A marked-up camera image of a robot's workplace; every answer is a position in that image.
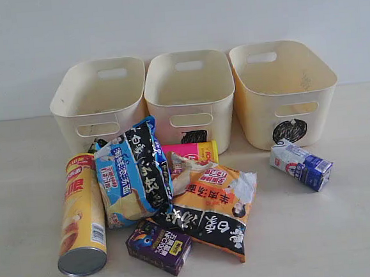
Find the blue noodle bag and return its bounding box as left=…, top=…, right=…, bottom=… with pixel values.
left=91, top=116, right=173, bottom=229

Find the orange noodle bag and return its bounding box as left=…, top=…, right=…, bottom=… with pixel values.
left=149, top=152, right=258, bottom=262

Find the purple juice carton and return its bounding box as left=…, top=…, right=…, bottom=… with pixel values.
left=126, top=220, right=192, bottom=276

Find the white blue milk carton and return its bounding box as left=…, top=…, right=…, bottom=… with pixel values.
left=269, top=139, right=334, bottom=192

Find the yellow chips can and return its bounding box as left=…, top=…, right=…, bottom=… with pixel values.
left=58, top=153, right=107, bottom=277

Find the pink chips can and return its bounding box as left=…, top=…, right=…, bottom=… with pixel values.
left=162, top=140, right=219, bottom=163

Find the middle cream plastic bin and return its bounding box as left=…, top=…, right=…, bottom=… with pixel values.
left=144, top=49, right=235, bottom=154

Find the cream plastic bin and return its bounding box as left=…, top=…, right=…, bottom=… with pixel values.
left=144, top=49, right=235, bottom=154
left=228, top=40, right=337, bottom=150
left=50, top=57, right=148, bottom=154

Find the left cream plastic bin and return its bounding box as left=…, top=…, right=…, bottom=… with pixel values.
left=50, top=57, right=148, bottom=154

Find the right cream plastic bin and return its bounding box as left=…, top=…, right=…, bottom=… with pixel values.
left=228, top=40, right=337, bottom=150

